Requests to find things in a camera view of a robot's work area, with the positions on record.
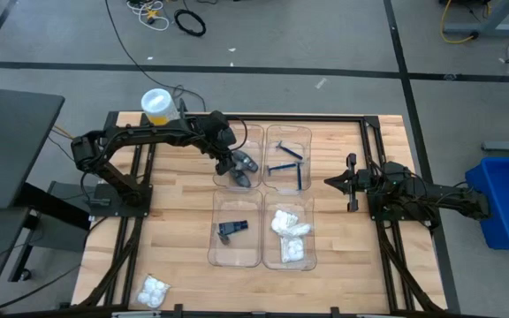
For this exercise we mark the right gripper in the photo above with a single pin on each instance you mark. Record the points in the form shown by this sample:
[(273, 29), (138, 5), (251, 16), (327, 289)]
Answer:
[(352, 203)]

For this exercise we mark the silver aluminium extrusion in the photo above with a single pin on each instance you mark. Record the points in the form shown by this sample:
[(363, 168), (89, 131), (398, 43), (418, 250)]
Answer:
[(374, 316), (135, 314)]

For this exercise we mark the white yellow wipes canister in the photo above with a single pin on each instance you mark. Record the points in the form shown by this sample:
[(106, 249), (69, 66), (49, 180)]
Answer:
[(159, 106)]

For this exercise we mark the clear plastic bin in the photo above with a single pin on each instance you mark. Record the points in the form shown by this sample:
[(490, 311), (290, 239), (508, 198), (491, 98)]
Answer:
[(281, 132), (254, 137), (245, 252), (272, 256)]

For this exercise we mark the grey desk leg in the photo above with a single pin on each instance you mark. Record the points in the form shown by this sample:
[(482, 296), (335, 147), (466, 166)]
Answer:
[(493, 30)]

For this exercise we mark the black desk leg frame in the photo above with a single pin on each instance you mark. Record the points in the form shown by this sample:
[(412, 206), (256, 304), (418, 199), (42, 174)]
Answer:
[(60, 216)]

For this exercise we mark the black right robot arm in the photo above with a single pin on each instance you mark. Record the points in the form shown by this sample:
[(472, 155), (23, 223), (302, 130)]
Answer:
[(435, 194)]

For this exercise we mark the black aluminium table frame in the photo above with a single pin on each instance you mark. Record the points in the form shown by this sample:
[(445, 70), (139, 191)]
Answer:
[(281, 117)]

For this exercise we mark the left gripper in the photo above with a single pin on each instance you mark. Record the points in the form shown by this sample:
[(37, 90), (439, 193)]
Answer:
[(224, 165)]

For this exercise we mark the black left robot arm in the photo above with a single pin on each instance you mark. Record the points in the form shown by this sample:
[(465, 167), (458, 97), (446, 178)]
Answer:
[(148, 132)]

